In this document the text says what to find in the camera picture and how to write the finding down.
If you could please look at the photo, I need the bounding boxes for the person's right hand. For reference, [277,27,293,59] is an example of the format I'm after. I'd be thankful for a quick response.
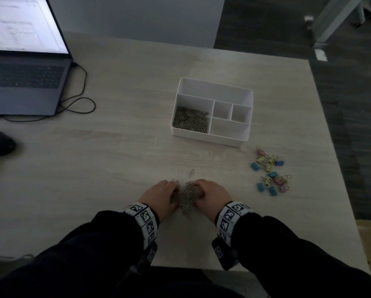
[191,179,234,224]

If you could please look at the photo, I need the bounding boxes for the person's left hand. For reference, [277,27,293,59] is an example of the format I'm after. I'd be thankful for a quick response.
[138,180,180,224]

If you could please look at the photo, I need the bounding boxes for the pile of silver paper clips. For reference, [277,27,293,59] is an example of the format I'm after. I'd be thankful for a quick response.
[171,169,203,218]
[172,107,210,134]

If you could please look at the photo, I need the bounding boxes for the group of colourful binder clips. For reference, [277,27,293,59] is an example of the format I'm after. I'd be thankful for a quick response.
[251,148,292,197]

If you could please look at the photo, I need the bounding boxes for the white compartment organizer tray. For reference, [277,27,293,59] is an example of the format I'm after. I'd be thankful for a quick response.
[170,77,254,148]

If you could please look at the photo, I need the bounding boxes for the person's right forearm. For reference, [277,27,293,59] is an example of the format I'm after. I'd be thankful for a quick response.
[232,212,371,298]

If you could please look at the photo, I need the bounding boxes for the person's left forearm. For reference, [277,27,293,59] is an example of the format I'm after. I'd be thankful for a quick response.
[0,210,146,298]

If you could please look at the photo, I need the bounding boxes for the person's black trousers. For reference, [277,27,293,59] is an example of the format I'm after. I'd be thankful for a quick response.
[117,266,270,298]

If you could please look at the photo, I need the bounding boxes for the right wristband with square markers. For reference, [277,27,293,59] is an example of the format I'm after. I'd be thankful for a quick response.
[216,201,254,247]

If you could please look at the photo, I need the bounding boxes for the wristband with square markers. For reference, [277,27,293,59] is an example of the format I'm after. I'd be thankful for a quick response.
[122,202,160,250]
[216,201,254,247]

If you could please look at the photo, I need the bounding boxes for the left wristband with square markers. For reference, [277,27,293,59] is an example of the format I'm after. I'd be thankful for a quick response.
[122,202,160,250]

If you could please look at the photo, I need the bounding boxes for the grey laptop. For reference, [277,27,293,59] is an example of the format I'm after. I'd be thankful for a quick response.
[0,0,74,117]

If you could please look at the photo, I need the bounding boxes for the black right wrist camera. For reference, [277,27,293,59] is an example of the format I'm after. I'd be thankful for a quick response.
[211,236,239,271]

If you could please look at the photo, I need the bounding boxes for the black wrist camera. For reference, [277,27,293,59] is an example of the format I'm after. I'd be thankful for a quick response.
[211,236,239,271]
[135,242,159,274]

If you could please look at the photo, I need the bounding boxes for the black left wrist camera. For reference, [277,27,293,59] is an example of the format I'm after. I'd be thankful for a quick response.
[135,242,159,274]

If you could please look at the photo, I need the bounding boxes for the black laptop cable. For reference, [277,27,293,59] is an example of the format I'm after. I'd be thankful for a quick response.
[0,62,96,131]

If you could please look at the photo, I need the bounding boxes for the grey metal post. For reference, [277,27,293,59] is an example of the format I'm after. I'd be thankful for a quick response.
[313,0,365,47]

